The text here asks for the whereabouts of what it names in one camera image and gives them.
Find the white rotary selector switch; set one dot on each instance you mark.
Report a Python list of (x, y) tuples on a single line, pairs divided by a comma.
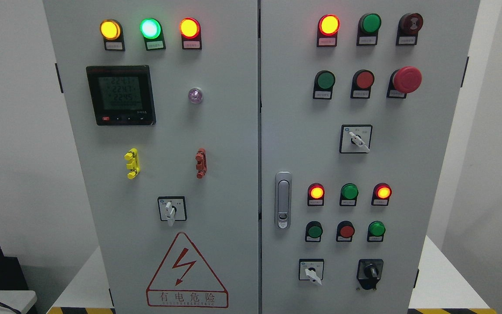
[(172, 209), (311, 270)]

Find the lit green indicator light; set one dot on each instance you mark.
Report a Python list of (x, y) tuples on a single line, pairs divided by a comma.
[(152, 33)]

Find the yellow indicator light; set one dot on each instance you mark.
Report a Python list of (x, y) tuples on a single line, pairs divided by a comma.
[(112, 33)]

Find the lit red indicator lower left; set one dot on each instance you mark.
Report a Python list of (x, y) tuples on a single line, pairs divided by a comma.
[(315, 195)]

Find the small clear purple lamp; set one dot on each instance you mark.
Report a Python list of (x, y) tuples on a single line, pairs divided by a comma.
[(195, 95)]

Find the green push button lower left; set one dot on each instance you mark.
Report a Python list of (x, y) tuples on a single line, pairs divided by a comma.
[(313, 231)]

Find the green push button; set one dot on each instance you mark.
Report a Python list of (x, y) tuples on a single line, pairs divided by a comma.
[(323, 85), (313, 231), (376, 231)]

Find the green indicator lower middle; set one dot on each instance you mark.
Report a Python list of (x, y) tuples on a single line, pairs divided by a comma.
[(348, 194)]

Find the green push button upper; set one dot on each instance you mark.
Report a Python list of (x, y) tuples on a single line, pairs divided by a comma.
[(323, 85)]

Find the left grey cabinet door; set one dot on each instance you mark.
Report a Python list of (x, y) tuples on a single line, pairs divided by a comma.
[(222, 207)]

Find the grey cabinet door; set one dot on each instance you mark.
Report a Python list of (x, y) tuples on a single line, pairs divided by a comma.
[(302, 135), (222, 207)]

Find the red push button lower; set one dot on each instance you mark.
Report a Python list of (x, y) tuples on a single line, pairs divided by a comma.
[(345, 231)]

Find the red push button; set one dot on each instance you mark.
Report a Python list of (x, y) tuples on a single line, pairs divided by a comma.
[(361, 85), (345, 231)]

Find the right grey cabinet door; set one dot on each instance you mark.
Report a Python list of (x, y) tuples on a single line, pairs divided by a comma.
[(302, 135)]

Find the lit red indicator lower right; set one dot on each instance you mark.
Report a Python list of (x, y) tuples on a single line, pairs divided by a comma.
[(381, 194)]

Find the red push button upper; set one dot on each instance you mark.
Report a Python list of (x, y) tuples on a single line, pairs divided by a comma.
[(361, 85)]

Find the red electrical hazard warning sticker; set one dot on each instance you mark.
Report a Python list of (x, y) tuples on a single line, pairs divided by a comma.
[(185, 279)]

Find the black digital power meter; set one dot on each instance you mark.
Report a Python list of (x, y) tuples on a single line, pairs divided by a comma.
[(121, 95)]

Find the lit red indicator light left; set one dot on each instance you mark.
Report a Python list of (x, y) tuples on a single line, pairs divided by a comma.
[(190, 31)]

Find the green push button lower right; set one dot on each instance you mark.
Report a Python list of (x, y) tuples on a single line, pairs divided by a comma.
[(376, 231)]

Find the lit red indicator top right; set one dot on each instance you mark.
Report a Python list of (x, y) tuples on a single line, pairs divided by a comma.
[(327, 29)]

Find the red emergency stop button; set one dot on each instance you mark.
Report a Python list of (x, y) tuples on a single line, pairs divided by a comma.
[(403, 81)]

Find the green indicator top right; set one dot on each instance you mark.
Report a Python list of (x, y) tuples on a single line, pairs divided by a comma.
[(367, 29)]

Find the dark red buzzer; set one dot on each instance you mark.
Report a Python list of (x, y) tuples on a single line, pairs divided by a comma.
[(408, 28)]

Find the silver cabinet door handle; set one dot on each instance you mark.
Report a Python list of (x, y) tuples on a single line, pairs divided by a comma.
[(283, 189)]

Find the upper right rotary selector switch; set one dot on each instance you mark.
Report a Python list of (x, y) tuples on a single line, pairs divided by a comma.
[(355, 139)]

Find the black knob selector switch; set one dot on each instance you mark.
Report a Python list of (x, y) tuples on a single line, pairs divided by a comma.
[(369, 273)]

